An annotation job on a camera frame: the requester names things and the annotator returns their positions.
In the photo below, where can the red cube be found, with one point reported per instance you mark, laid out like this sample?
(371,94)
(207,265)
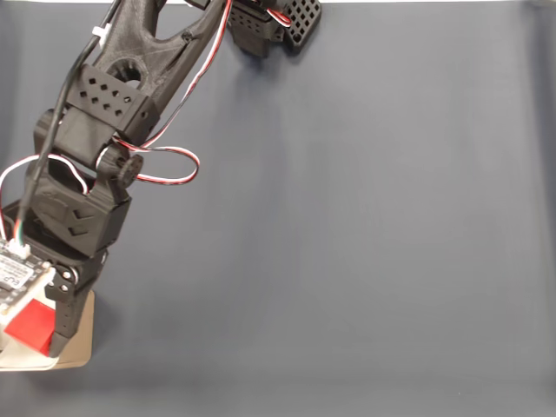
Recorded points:
(30,323)

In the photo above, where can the beige box with white rim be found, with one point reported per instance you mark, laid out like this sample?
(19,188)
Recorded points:
(82,347)

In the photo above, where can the white tissue paper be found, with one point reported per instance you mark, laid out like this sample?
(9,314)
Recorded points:
(17,352)

